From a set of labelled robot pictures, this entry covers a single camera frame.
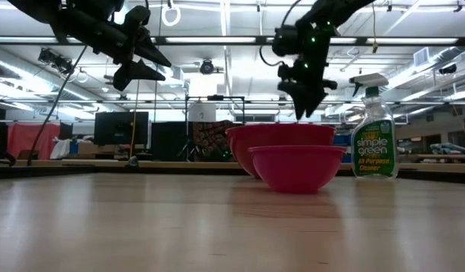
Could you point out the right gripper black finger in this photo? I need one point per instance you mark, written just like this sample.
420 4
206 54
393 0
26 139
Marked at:
299 102
313 100

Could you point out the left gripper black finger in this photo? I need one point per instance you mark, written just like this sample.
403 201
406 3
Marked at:
150 53
135 73

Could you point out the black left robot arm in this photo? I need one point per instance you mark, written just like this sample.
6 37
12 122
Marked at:
39 7

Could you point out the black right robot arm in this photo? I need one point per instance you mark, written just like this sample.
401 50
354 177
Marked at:
334 11

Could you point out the large red bowl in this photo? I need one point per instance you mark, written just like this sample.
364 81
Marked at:
277 136

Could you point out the blue box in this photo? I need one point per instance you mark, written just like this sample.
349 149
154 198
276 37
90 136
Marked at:
341 140

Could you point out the black ceiling spotlight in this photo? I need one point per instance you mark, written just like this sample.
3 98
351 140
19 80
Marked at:
54 60

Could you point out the black computer monitor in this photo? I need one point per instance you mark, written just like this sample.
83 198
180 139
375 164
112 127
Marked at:
120 128

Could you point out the round black ceiling light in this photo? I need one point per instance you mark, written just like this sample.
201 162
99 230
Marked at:
206 67

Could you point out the small pink bowl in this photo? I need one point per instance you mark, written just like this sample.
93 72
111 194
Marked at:
297 168

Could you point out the white bucket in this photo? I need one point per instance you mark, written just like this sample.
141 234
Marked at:
202 112

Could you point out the simple green spray bottle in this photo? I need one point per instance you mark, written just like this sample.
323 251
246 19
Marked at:
374 151

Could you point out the brown cardboard box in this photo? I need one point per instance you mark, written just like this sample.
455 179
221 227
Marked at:
89 148

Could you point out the patterned dark cloth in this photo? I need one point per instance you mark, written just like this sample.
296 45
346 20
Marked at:
211 141

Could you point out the white cloth pile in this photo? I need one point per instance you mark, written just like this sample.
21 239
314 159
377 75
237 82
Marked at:
61 148

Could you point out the grey ceiling air vent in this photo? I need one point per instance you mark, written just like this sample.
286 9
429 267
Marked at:
421 56

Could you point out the red cloth screen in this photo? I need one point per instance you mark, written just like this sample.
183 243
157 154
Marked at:
31 140

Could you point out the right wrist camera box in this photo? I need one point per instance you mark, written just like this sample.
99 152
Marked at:
285 39

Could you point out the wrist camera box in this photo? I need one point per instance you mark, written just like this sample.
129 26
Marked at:
135 19
285 39

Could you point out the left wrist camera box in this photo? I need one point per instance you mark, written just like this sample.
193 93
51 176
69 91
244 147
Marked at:
135 19

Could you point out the black overhead frame rail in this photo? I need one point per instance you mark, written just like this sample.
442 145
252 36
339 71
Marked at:
217 40

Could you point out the black metal stand frame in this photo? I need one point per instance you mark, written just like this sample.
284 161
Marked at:
215 97

